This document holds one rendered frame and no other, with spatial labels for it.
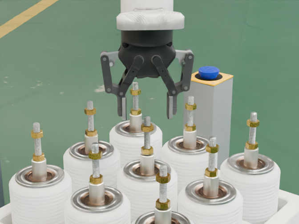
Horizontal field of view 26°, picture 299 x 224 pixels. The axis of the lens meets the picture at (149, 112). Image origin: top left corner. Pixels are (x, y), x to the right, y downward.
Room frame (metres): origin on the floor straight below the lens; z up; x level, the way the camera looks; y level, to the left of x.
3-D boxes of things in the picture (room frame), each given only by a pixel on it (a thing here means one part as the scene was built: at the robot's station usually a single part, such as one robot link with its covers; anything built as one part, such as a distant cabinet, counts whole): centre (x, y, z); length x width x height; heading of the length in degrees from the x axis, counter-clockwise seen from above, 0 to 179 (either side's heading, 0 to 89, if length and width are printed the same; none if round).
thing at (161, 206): (0.75, -0.02, 0.29); 0.02 x 0.02 x 0.01; 8
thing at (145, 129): (0.91, 0.00, 0.33); 0.02 x 0.02 x 0.01; 20
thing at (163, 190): (0.75, -0.02, 0.30); 0.01 x 0.01 x 0.08
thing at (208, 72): (1.19, -0.11, 0.32); 0.04 x 0.04 x 0.02
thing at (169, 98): (0.91, -0.03, 0.36); 0.02 x 0.01 x 0.04; 5
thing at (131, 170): (0.91, 0.00, 0.25); 0.08 x 0.08 x 0.01
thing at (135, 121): (1.08, 0.02, 0.26); 0.02 x 0.02 x 0.03
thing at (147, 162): (0.91, 0.00, 0.26); 0.02 x 0.02 x 0.03
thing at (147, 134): (0.91, 0.00, 0.31); 0.01 x 0.01 x 0.08
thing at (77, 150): (0.98, 0.10, 0.25); 0.08 x 0.08 x 0.01
